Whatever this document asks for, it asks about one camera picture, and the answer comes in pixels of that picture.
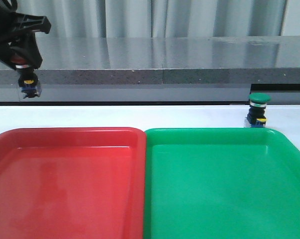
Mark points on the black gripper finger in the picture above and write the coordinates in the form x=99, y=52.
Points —
x=25, y=51
x=6, y=55

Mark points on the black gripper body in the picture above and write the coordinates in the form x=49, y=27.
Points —
x=14, y=24

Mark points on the red mushroom push button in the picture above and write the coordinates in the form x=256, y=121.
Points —
x=28, y=81

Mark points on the green mushroom push button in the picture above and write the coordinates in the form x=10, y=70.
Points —
x=256, y=114

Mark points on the grey curtain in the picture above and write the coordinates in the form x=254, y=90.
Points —
x=156, y=18

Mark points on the red plastic tray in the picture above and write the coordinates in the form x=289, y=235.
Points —
x=72, y=183

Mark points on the grey stone counter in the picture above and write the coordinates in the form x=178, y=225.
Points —
x=119, y=71

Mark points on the green plastic tray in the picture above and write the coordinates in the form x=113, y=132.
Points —
x=221, y=183

